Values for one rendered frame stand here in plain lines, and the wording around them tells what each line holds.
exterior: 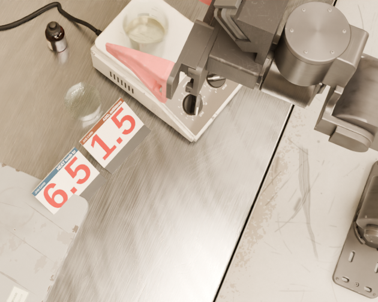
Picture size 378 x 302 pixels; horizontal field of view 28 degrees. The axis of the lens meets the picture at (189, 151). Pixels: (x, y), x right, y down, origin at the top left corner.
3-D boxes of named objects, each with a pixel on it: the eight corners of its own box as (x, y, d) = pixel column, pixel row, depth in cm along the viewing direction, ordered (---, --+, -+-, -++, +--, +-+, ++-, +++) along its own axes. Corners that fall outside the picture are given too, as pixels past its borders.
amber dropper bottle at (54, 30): (68, 35, 117) (63, 15, 111) (66, 53, 116) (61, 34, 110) (49, 33, 117) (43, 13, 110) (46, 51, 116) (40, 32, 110)
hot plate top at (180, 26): (207, 36, 110) (208, 33, 109) (156, 95, 107) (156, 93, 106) (144, -12, 111) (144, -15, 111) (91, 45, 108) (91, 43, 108)
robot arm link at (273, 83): (255, 68, 69) (325, 96, 69) (277, 17, 71) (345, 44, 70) (246, 94, 76) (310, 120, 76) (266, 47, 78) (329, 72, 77)
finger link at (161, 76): (93, 51, 70) (186, 89, 69) (125, -12, 72) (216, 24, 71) (98, 78, 76) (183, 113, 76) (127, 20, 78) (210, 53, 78)
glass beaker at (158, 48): (114, 49, 108) (111, 23, 100) (143, 18, 110) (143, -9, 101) (150, 79, 107) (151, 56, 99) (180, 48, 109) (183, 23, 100)
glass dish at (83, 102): (101, 121, 114) (100, 117, 112) (65, 121, 113) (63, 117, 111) (102, 87, 115) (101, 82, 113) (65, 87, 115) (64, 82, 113)
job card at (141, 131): (151, 130, 114) (151, 122, 110) (111, 174, 112) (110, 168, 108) (120, 106, 115) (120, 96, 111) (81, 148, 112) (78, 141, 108)
